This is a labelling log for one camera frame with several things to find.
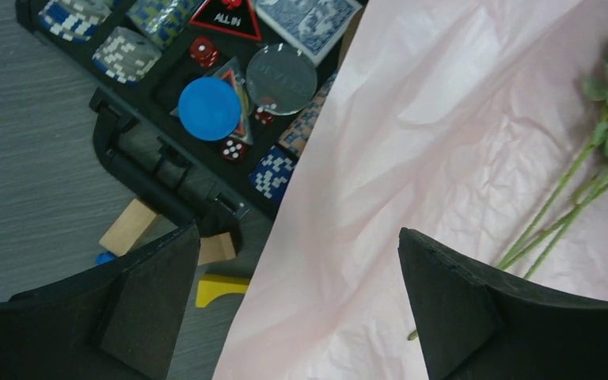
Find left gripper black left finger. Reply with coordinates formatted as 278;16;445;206
0;224;200;379

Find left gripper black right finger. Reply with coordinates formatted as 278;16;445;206
398;228;608;379

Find pink wrapping paper sheet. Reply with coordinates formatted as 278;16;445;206
214;1;608;379

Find purple flower bouquet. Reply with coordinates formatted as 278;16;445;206
494;49;608;279

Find blue cube block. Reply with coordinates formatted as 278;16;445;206
95;251;116;265

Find wooden arch block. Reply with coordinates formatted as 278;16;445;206
99;199;238;265

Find yellow arch block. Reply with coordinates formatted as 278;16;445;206
195;274;250;308

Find blue round chip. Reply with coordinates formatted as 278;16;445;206
177;77;241;141

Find black open poker case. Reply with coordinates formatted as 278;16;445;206
15;1;364;230

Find clear round dealer button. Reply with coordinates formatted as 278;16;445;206
245;43;317;116

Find black red all-in triangle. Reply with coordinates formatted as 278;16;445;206
188;0;262;41

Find playing card deck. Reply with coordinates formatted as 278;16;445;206
253;0;363;65

